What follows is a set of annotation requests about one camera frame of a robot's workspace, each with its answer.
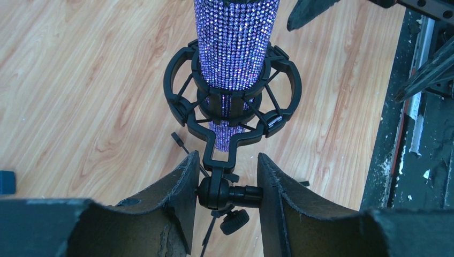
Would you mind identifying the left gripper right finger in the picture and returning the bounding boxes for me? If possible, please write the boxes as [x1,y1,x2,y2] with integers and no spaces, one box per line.
[257,153,453,256]

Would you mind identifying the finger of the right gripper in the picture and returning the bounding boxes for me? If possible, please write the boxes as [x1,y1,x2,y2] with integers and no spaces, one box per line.
[394,37,453,103]
[286,0,338,32]

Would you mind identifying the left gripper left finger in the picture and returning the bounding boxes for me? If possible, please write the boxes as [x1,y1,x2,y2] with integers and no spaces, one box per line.
[1,151,200,256]

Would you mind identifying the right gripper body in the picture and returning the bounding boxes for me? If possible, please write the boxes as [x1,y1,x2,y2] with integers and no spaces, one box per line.
[372,0,453,25]

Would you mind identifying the purple glitter microphone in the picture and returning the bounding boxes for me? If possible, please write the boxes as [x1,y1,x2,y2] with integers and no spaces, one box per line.
[193,0,281,153]

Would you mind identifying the black tripod shock-mount stand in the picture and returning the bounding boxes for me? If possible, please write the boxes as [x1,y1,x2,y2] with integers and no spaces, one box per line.
[163,40,302,235]

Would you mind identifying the blue toy brick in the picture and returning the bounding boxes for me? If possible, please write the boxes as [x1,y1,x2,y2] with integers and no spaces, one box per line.
[0,170,17,195]

